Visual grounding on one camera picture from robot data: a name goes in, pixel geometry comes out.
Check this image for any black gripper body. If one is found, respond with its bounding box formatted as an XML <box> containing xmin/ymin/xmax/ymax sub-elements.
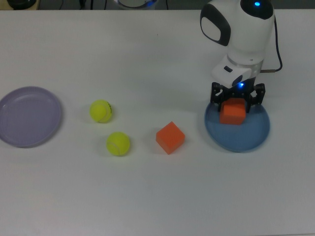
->
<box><xmin>221</xmin><ymin>77</ymin><xmax>258</xmax><ymax>100</ymax></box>

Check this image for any orange foam cube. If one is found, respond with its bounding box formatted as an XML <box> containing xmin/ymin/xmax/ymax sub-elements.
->
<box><xmin>219</xmin><ymin>98</ymin><xmax>247</xmax><ymax>125</ymax></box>
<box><xmin>156</xmin><ymin>121</ymin><xmax>186</xmax><ymax>155</ymax></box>

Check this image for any plain yellow tennis ball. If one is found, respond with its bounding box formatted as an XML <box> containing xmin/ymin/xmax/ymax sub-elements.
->
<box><xmin>106</xmin><ymin>131</ymin><xmax>130</xmax><ymax>157</ymax></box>

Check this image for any yellow tennis ball black print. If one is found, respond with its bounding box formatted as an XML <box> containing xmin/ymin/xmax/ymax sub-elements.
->
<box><xmin>89</xmin><ymin>99</ymin><xmax>114</xmax><ymax>123</ymax></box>

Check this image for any blue plate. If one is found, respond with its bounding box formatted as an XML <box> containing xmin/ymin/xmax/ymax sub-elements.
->
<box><xmin>204</xmin><ymin>97</ymin><xmax>271</xmax><ymax>153</ymax></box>

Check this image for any purple plate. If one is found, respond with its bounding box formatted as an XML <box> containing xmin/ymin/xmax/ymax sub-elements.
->
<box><xmin>0</xmin><ymin>86</ymin><xmax>63</xmax><ymax>148</ymax></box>

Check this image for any black round object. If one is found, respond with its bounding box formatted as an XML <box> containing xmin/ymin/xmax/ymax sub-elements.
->
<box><xmin>6</xmin><ymin>0</ymin><xmax>37</xmax><ymax>10</ymax></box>

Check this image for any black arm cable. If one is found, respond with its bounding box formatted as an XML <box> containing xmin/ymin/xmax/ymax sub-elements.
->
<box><xmin>260</xmin><ymin>13</ymin><xmax>284</xmax><ymax>74</ymax></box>

